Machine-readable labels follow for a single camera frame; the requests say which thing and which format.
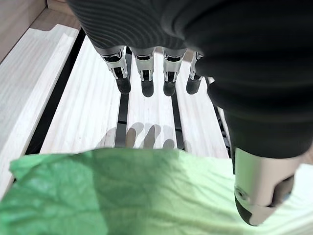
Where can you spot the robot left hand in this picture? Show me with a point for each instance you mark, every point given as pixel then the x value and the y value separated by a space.
pixel 220 49

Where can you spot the white wooden slatted crate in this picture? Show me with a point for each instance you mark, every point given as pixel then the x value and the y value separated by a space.
pixel 80 102

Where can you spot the green cabbage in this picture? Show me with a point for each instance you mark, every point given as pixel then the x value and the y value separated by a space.
pixel 146 191

